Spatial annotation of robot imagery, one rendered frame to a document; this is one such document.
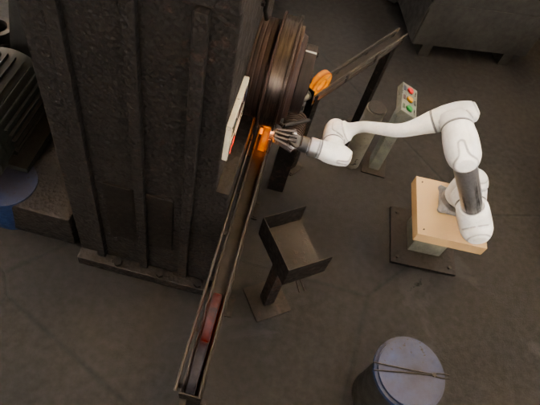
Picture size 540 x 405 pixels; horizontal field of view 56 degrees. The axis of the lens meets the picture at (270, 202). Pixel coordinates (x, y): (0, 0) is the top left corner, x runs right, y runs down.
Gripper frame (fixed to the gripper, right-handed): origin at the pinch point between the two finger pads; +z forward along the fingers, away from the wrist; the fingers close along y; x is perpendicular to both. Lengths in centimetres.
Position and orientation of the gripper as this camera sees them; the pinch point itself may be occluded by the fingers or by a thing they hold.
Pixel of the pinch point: (266, 132)
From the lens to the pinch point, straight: 236.6
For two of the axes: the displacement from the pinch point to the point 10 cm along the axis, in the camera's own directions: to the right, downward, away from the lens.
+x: 2.2, -5.3, -8.1
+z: -9.5, -2.9, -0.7
